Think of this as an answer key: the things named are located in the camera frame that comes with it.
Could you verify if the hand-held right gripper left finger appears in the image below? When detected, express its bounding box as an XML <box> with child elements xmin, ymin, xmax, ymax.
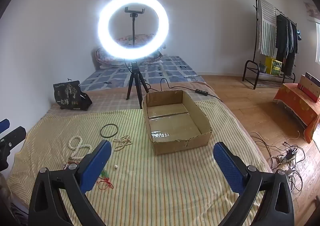
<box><xmin>29</xmin><ymin>140</ymin><xmax>112</xmax><ymax>226</ymax></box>

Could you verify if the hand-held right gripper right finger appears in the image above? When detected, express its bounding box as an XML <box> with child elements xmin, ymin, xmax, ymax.
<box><xmin>213</xmin><ymin>142</ymin><xmax>295</xmax><ymax>226</ymax></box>

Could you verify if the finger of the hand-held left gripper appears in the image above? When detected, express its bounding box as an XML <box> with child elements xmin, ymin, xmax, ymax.
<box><xmin>0</xmin><ymin>119</ymin><xmax>11</xmax><ymax>133</ymax></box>
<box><xmin>0</xmin><ymin>126</ymin><xmax>27</xmax><ymax>153</ymax></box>

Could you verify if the red string with green bead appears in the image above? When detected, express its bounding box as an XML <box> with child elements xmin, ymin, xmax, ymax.
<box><xmin>97</xmin><ymin>170</ymin><xmax>114</xmax><ymax>189</ymax></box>

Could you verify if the dark green bangle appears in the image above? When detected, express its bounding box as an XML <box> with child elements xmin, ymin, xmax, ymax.
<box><xmin>100</xmin><ymin>124</ymin><xmax>118</xmax><ymax>139</ymax></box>

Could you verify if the white pearl necklace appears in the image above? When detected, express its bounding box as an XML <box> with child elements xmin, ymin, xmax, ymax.
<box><xmin>68</xmin><ymin>135</ymin><xmax>93</xmax><ymax>160</ymax></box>

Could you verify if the cream bead bracelet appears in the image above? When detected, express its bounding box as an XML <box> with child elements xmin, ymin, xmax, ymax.
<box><xmin>113</xmin><ymin>135</ymin><xmax>132</xmax><ymax>151</ymax></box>

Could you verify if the white power strip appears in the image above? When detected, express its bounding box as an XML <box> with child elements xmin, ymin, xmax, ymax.
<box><xmin>275</xmin><ymin>163</ymin><xmax>297</xmax><ymax>179</ymax></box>

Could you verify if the black power adapter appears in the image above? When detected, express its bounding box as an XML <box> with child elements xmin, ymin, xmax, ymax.
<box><xmin>284</xmin><ymin>148</ymin><xmax>298</xmax><ymax>164</ymax></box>

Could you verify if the pink plaid blanket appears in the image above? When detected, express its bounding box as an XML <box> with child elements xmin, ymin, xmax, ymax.
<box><xmin>50</xmin><ymin>82</ymin><xmax>225</xmax><ymax>116</ymax></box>

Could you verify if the black printed bag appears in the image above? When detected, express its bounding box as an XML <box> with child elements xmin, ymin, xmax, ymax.
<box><xmin>53</xmin><ymin>80</ymin><xmax>92</xmax><ymax>111</ymax></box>

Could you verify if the yellow striped blanket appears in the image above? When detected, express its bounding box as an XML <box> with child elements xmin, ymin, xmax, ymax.
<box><xmin>7</xmin><ymin>98</ymin><xmax>272</xmax><ymax>226</ymax></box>

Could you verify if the orange cloth covered bench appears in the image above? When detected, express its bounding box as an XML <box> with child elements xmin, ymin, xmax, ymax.
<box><xmin>273</xmin><ymin>83</ymin><xmax>320</xmax><ymax>144</ymax></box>

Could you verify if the black tripod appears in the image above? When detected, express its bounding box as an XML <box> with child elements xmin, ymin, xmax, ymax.
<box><xmin>126</xmin><ymin>61</ymin><xmax>150</xmax><ymax>109</ymax></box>

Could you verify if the folded floral quilt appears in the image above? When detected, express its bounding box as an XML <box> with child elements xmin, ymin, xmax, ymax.
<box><xmin>96</xmin><ymin>48</ymin><xmax>164</xmax><ymax>69</ymax></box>

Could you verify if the black metal clothes rack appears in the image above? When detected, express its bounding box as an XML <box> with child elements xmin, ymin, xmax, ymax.
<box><xmin>242</xmin><ymin>0</ymin><xmax>299</xmax><ymax>90</ymax></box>

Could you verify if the yellow crate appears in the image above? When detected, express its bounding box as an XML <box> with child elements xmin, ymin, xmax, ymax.
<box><xmin>264</xmin><ymin>56</ymin><xmax>283</xmax><ymax>76</ymax></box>

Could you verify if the blue checkered quilt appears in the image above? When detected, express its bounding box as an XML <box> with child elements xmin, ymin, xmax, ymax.
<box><xmin>80</xmin><ymin>55</ymin><xmax>205</xmax><ymax>92</ymax></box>

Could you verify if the floral pillow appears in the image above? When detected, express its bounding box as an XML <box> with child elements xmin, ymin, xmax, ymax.
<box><xmin>116</xmin><ymin>34</ymin><xmax>155</xmax><ymax>47</ymax></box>

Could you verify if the dark grey hanging coat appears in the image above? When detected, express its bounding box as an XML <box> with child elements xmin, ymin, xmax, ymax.
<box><xmin>275</xmin><ymin>14</ymin><xmax>288</xmax><ymax>76</ymax></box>

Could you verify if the striped hanging towel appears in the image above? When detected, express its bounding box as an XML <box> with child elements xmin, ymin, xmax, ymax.
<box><xmin>255</xmin><ymin>0</ymin><xmax>277</xmax><ymax>58</ymax></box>

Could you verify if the blue hanging jacket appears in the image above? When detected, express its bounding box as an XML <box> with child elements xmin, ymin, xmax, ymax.
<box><xmin>287</xmin><ymin>19</ymin><xmax>299</xmax><ymax>76</ymax></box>

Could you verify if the window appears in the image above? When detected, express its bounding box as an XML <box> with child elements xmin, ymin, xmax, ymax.
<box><xmin>315</xmin><ymin>22</ymin><xmax>320</xmax><ymax>64</ymax></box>

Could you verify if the black phone holder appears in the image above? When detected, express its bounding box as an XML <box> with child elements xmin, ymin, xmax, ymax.
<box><xmin>124</xmin><ymin>6</ymin><xmax>145</xmax><ymax>47</ymax></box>

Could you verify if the tangle of floor cables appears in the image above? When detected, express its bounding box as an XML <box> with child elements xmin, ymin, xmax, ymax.
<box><xmin>250</xmin><ymin>131</ymin><xmax>307</xmax><ymax>191</ymax></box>

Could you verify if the black ring light cable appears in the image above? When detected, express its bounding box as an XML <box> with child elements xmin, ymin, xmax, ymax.
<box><xmin>125</xmin><ymin>58</ymin><xmax>223</xmax><ymax>103</ymax></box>

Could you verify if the white ring light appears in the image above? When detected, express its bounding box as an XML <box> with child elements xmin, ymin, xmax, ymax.
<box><xmin>98</xmin><ymin>0</ymin><xmax>169</xmax><ymax>60</ymax></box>

